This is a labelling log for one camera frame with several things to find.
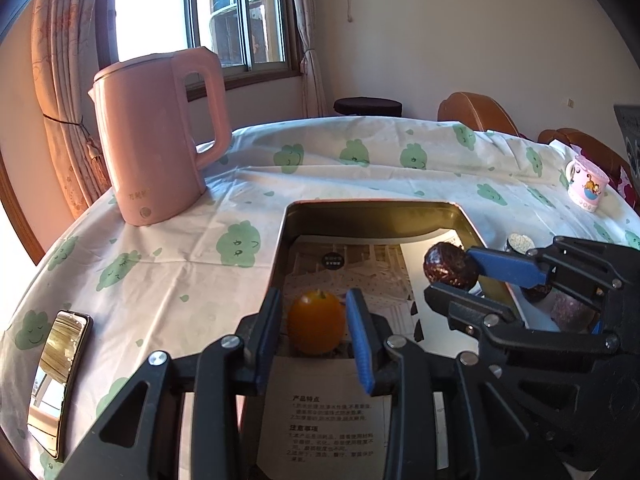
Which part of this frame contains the sliding glass window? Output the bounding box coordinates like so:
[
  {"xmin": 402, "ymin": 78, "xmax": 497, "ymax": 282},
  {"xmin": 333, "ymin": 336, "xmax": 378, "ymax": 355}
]
[{"xmin": 95, "ymin": 0, "xmax": 307, "ymax": 92}]

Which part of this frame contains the pink electric kettle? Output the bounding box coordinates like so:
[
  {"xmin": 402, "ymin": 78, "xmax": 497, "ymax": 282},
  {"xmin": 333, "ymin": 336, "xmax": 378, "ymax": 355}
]
[{"xmin": 87, "ymin": 46, "xmax": 232, "ymax": 227}]

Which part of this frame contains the patterned beige curtain with tassel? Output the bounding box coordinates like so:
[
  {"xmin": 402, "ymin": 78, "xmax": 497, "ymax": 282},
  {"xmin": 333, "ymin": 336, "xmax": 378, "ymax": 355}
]
[{"xmin": 30, "ymin": 0, "xmax": 123, "ymax": 222}]

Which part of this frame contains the brown leather armchair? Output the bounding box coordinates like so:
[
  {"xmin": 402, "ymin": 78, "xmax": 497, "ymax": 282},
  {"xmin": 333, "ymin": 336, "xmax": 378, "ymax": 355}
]
[{"xmin": 437, "ymin": 91, "xmax": 522, "ymax": 139}]

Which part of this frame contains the brown leather sofa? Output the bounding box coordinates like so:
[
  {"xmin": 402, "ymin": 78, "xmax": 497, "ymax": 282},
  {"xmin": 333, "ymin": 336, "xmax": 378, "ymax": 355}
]
[{"xmin": 537, "ymin": 127, "xmax": 635, "ymax": 193}]

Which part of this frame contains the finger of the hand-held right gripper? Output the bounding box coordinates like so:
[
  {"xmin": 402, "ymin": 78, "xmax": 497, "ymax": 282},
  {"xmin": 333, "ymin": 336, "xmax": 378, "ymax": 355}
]
[
  {"xmin": 424, "ymin": 282, "xmax": 620, "ymax": 357},
  {"xmin": 467, "ymin": 236, "xmax": 633, "ymax": 311}
]

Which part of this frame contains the pink metal tin box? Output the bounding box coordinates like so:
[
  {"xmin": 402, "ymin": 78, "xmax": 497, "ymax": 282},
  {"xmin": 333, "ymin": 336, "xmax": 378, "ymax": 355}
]
[{"xmin": 237, "ymin": 200, "xmax": 531, "ymax": 480}]

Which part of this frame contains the black round stool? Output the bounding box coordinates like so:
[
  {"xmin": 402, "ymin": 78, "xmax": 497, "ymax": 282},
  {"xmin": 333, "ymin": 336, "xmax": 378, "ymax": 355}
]
[{"xmin": 333, "ymin": 97, "xmax": 403, "ymax": 119}]

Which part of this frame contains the small orange citrus fruit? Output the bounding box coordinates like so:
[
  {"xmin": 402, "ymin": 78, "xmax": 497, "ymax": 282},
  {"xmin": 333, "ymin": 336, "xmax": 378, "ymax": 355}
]
[{"xmin": 287, "ymin": 289, "xmax": 347, "ymax": 357}]

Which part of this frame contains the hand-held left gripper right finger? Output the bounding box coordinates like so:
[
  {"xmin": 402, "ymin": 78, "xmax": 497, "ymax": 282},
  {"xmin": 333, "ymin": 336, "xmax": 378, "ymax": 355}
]
[{"xmin": 346, "ymin": 289, "xmax": 566, "ymax": 480}]

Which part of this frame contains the black smartphone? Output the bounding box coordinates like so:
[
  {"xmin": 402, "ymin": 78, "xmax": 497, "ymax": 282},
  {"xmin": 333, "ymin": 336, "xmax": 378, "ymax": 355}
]
[{"xmin": 26, "ymin": 310, "xmax": 94, "ymax": 462}]

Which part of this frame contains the plain beige curtain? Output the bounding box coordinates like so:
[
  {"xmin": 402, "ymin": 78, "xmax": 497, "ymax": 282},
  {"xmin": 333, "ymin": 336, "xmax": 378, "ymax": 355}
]
[{"xmin": 287, "ymin": 0, "xmax": 329, "ymax": 119}]

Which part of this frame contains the printed paper leaflet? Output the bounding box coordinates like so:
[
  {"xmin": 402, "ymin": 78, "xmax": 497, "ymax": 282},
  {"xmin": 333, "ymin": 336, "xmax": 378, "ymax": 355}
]
[{"xmin": 257, "ymin": 232, "xmax": 441, "ymax": 480}]

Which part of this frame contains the dark foil-wrapped ball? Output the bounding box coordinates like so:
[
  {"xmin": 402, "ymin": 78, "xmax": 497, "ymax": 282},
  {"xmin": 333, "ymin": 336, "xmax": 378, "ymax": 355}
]
[{"xmin": 423, "ymin": 242, "xmax": 480, "ymax": 290}]

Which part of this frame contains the pink cartoon cup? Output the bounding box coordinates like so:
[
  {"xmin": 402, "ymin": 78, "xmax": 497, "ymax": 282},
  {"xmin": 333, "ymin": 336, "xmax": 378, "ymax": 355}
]
[{"xmin": 566, "ymin": 155, "xmax": 610, "ymax": 214}]

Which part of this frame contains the small brown notched cylinder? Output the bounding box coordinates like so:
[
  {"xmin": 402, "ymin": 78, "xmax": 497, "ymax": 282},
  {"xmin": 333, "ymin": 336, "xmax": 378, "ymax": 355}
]
[{"xmin": 506, "ymin": 233, "xmax": 554, "ymax": 304}]

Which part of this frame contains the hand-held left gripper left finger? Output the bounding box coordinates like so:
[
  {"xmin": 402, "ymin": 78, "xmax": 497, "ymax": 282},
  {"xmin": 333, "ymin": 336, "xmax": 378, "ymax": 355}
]
[{"xmin": 55, "ymin": 287, "xmax": 283, "ymax": 480}]

